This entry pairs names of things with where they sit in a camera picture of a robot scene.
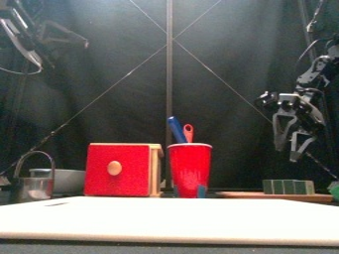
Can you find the dark green toy sushi roll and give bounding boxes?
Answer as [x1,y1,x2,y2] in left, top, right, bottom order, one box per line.
[261,179,317,195]

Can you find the blue toy knife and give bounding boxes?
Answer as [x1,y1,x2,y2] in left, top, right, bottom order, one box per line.
[166,115,190,145]

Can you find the red plastic utensil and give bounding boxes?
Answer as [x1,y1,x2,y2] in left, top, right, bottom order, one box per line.
[182,123,197,144]

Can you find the red plastic cup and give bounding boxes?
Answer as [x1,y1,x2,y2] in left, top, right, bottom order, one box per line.
[166,142,214,199]

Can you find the wooden box with red drawer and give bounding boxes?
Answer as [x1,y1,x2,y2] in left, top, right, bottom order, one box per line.
[85,142,166,198]

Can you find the grey bowl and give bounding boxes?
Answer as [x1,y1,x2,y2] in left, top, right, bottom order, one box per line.
[29,168,87,196]

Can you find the small metal kettle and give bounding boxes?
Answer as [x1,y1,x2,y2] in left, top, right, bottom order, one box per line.
[10,150,58,203]

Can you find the thin diagonal brace wire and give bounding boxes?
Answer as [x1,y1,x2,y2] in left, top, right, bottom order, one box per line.
[126,0,339,182]
[0,0,226,177]

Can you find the vertical metal frame pole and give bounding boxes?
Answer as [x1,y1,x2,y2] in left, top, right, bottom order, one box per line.
[165,0,175,191]

